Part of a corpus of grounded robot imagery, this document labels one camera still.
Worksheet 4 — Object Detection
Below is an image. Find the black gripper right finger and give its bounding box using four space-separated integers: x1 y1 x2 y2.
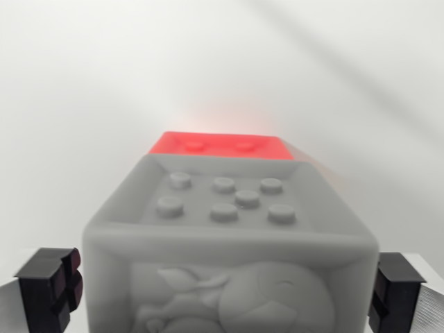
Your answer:
368 251 444 333

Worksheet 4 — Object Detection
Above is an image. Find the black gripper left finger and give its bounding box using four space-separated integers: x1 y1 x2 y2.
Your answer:
0 246 84 333

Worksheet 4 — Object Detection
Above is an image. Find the grey embossed studded cube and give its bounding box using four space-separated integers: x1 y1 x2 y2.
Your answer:
80 154 379 333

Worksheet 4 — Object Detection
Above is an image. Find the red studded cube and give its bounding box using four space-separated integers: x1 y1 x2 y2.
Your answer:
148 130 343 190

